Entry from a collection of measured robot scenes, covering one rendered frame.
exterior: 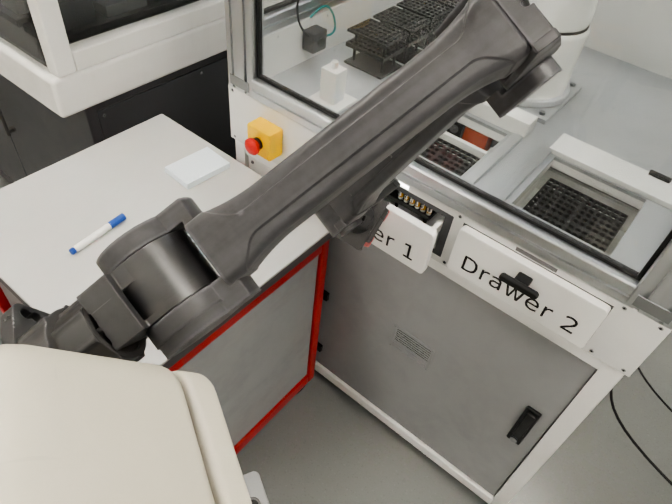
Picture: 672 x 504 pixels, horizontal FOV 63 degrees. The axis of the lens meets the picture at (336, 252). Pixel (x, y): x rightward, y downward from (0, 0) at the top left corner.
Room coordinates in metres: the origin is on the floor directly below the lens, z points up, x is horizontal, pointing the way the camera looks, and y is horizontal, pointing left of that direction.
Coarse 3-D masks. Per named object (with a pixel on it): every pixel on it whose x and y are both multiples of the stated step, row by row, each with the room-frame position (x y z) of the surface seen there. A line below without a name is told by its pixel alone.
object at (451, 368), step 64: (384, 256) 0.87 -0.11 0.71; (320, 320) 0.96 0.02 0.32; (384, 320) 0.85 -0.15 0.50; (448, 320) 0.77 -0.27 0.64; (512, 320) 0.70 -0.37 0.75; (384, 384) 0.82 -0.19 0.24; (448, 384) 0.73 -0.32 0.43; (512, 384) 0.66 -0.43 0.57; (576, 384) 0.61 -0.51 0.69; (448, 448) 0.69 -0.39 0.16; (512, 448) 0.62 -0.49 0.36
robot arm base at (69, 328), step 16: (16, 304) 0.27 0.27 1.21; (80, 304) 0.26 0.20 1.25; (0, 320) 0.25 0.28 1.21; (16, 320) 0.25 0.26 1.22; (32, 320) 0.26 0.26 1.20; (48, 320) 0.25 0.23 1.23; (64, 320) 0.24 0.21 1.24; (80, 320) 0.24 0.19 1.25; (16, 336) 0.24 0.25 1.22; (32, 336) 0.23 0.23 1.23; (48, 336) 0.23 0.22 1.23; (64, 336) 0.23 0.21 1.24; (80, 336) 0.23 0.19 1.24; (96, 336) 0.23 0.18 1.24; (80, 352) 0.22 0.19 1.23; (96, 352) 0.22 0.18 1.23; (112, 352) 0.23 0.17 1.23; (128, 352) 0.23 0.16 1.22
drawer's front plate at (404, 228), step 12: (396, 216) 0.77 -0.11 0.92; (408, 216) 0.77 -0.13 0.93; (384, 228) 0.79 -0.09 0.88; (396, 228) 0.77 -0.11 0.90; (408, 228) 0.76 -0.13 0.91; (420, 228) 0.75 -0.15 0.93; (432, 228) 0.75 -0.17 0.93; (384, 240) 0.78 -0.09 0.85; (396, 240) 0.77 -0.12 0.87; (408, 240) 0.75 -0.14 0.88; (420, 240) 0.74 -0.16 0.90; (432, 240) 0.73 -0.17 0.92; (396, 252) 0.76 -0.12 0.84; (420, 252) 0.74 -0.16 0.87; (408, 264) 0.75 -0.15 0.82; (420, 264) 0.73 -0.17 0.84
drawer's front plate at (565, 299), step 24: (456, 240) 0.76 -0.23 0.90; (480, 240) 0.73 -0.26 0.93; (456, 264) 0.75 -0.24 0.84; (480, 264) 0.73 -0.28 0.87; (504, 264) 0.70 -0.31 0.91; (528, 264) 0.69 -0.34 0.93; (504, 288) 0.69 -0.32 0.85; (552, 288) 0.65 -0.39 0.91; (576, 288) 0.65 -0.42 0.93; (528, 312) 0.66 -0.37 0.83; (576, 312) 0.62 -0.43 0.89; (600, 312) 0.61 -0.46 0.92; (576, 336) 0.61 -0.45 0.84
